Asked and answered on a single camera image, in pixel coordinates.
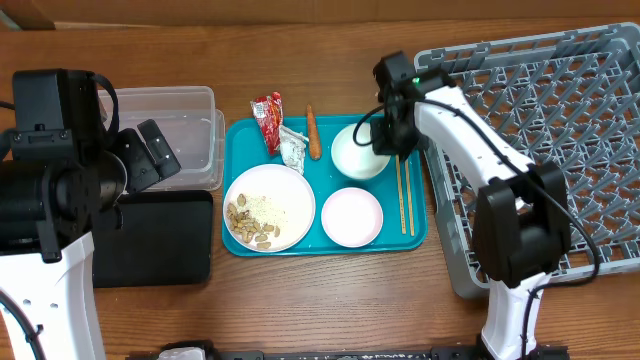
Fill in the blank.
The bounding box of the white bowl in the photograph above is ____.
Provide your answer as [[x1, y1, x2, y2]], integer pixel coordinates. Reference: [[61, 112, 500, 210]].
[[331, 124, 390, 180]]

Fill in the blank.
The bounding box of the small pink plate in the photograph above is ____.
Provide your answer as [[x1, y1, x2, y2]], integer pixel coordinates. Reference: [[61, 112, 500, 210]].
[[321, 187, 384, 248]]

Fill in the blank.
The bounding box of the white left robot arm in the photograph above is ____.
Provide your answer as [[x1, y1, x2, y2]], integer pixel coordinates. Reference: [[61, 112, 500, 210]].
[[1, 69, 181, 359]]

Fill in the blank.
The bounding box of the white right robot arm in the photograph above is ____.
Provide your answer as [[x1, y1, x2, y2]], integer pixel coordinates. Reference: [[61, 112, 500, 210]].
[[360, 51, 596, 359]]

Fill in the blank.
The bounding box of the grey dishwasher rack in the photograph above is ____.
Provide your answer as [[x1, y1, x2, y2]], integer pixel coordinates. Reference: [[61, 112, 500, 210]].
[[414, 23, 639, 282]]

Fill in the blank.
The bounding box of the right wooden chopstick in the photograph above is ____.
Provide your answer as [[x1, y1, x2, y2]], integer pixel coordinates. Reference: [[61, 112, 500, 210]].
[[404, 159, 415, 236]]

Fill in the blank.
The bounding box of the wooden chopstick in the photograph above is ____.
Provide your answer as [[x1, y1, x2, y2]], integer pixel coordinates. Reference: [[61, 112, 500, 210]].
[[404, 159, 415, 236], [395, 155, 407, 235]]

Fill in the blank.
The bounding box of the clear plastic bin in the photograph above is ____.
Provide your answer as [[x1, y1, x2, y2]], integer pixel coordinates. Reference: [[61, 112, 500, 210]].
[[116, 86, 225, 192]]

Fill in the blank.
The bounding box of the left wooden chopstick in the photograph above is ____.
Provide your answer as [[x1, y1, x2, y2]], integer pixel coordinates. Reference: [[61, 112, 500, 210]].
[[395, 155, 407, 235]]

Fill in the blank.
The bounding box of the black plastic tray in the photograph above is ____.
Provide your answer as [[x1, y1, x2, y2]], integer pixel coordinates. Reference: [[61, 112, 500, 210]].
[[93, 190, 214, 288]]

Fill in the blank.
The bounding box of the orange carrot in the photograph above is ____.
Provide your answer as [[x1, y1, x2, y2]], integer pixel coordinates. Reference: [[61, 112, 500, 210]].
[[306, 104, 322, 160]]

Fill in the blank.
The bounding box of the teal serving tray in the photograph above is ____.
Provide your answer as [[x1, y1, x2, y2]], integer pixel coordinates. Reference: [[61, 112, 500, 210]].
[[223, 115, 429, 256]]

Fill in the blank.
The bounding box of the peanut pile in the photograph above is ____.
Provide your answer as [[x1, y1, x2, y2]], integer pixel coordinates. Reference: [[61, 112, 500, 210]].
[[224, 193, 285, 250]]

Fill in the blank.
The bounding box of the crumpled white tissue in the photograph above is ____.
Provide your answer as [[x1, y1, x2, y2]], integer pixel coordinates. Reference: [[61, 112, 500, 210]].
[[279, 125, 308, 175]]

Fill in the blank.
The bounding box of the large white plate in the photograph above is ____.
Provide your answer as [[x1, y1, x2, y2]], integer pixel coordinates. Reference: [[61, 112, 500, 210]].
[[223, 164, 316, 255]]

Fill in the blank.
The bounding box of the red snack wrapper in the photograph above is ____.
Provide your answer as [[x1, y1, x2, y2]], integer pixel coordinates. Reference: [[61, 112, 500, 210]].
[[250, 92, 283, 156]]

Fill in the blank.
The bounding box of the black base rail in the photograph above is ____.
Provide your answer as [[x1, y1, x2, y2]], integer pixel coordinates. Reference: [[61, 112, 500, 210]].
[[124, 339, 571, 360]]

